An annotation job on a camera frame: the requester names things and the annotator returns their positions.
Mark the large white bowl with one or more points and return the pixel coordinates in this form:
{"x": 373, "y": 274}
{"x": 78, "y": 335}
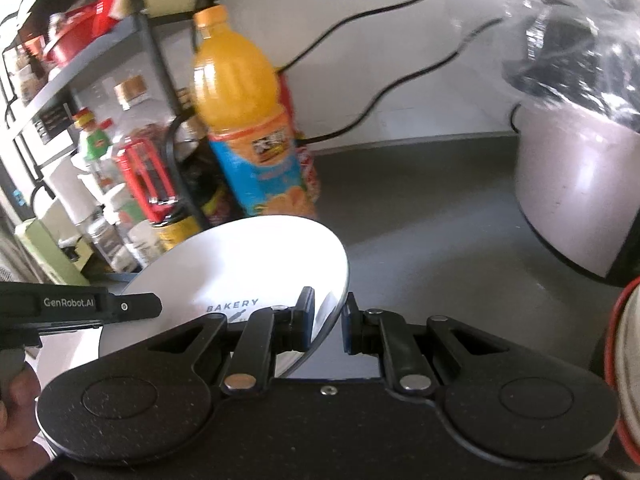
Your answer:
{"x": 630, "y": 360}

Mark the red pot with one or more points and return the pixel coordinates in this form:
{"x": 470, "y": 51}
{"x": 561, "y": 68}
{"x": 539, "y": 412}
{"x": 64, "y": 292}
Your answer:
{"x": 75, "y": 35}

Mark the white printed plate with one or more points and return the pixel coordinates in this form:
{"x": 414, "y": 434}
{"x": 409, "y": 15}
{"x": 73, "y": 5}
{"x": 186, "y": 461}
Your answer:
{"x": 240, "y": 260}

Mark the clear plastic bag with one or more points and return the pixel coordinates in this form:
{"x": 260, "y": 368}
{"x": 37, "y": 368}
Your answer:
{"x": 550, "y": 5}

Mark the red plastic container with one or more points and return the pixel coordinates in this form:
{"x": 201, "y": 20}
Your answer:
{"x": 147, "y": 175}

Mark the black metal kitchen rack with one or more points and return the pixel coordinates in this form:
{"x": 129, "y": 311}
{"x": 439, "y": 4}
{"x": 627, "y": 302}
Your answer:
{"x": 90, "y": 55}

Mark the red plate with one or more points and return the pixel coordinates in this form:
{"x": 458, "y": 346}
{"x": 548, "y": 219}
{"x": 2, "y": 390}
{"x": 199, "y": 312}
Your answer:
{"x": 606, "y": 350}

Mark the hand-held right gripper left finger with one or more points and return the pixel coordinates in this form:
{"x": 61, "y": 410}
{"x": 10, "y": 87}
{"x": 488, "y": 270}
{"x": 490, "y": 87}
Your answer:
{"x": 306, "y": 305}

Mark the light green box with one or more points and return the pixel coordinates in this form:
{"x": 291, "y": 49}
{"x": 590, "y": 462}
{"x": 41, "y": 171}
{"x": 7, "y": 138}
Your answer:
{"x": 45, "y": 255}

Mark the person's left hand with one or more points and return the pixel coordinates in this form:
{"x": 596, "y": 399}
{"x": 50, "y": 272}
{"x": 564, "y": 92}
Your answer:
{"x": 20, "y": 400}

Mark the white and black rice cooker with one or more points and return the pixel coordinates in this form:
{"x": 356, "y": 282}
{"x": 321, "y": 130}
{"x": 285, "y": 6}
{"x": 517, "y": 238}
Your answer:
{"x": 565, "y": 185}

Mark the green bottle with red cap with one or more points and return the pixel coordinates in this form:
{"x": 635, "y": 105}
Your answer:
{"x": 95, "y": 142}

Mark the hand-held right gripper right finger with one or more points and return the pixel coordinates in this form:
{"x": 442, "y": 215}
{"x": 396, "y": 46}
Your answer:
{"x": 350, "y": 322}

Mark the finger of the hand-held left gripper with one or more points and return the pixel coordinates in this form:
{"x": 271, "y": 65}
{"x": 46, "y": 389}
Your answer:
{"x": 75, "y": 304}

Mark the orange juice bottle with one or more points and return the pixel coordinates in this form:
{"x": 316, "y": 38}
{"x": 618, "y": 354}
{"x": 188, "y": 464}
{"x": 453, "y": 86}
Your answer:
{"x": 235, "y": 85}

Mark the red cola can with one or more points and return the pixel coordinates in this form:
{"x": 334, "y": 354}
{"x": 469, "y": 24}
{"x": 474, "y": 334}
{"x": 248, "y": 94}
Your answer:
{"x": 307, "y": 170}

